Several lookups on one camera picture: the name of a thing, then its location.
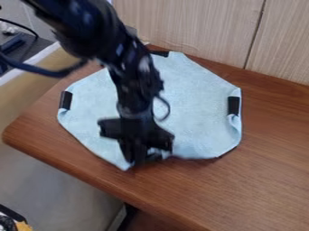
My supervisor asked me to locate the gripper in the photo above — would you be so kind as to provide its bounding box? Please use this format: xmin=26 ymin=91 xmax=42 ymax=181
xmin=96 ymin=115 xmax=177 ymax=166

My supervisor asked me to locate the light blue cloth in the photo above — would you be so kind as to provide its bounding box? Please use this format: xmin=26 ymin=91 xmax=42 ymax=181
xmin=56 ymin=50 xmax=244 ymax=172

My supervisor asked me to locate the yellow and black tool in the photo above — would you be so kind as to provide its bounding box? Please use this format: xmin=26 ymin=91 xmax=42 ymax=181
xmin=0 ymin=204 xmax=34 ymax=231

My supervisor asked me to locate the dark desk with white edge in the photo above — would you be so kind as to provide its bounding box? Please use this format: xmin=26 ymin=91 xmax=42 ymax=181
xmin=0 ymin=30 xmax=63 ymax=88

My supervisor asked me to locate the black cable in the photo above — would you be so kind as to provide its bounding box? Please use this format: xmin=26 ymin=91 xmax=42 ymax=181
xmin=0 ymin=52 xmax=89 ymax=79

